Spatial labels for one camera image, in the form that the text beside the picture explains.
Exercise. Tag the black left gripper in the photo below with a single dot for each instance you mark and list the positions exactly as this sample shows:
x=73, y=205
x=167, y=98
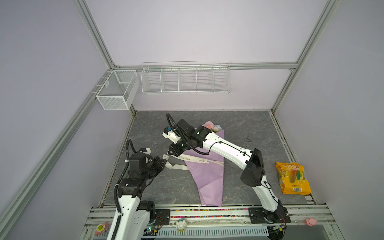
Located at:
x=156, y=160

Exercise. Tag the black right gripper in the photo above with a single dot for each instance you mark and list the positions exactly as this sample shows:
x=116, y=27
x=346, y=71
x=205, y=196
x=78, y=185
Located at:
x=173, y=148

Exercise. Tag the white fake rose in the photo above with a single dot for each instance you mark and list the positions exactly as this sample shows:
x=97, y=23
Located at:
x=217, y=128

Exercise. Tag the cream printed ribbon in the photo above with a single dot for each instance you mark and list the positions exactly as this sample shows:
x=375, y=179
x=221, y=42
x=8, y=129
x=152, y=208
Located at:
x=191, y=159

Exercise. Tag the pink purple wrapping paper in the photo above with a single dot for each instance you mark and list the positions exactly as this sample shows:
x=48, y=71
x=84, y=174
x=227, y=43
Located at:
x=208, y=174

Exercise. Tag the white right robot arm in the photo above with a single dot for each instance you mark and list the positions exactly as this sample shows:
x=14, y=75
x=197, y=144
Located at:
x=251, y=162

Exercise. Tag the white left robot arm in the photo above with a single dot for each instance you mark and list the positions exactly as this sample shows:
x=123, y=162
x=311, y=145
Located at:
x=132, y=214

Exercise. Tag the white crumpled toy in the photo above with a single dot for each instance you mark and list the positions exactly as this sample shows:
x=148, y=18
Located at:
x=181, y=225

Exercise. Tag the pink green round toy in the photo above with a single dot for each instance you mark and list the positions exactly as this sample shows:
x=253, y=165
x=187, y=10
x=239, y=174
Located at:
x=101, y=229

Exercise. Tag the white mesh box basket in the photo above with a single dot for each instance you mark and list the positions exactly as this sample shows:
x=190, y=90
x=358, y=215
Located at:
x=118, y=91

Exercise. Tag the yellow snack bag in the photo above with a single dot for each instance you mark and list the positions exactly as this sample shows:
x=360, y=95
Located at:
x=292, y=179

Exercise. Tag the pink pig toy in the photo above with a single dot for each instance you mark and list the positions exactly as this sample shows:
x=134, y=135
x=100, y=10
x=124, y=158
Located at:
x=311, y=222

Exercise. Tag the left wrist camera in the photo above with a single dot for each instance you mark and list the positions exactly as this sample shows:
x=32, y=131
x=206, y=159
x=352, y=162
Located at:
x=141, y=158

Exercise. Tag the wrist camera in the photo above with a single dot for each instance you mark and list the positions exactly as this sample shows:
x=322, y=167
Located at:
x=141, y=158
x=182, y=130

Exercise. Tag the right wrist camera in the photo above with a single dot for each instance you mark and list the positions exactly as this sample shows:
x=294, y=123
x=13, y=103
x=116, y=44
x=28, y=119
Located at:
x=182, y=130

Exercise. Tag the white wire shelf basket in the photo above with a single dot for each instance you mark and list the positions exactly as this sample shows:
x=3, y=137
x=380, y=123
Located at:
x=186, y=77

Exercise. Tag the front rail base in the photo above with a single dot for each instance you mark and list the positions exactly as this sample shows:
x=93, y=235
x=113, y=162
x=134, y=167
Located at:
x=235, y=221

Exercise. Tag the aluminium enclosure frame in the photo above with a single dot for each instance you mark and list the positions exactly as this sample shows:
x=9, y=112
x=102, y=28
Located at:
x=50, y=64

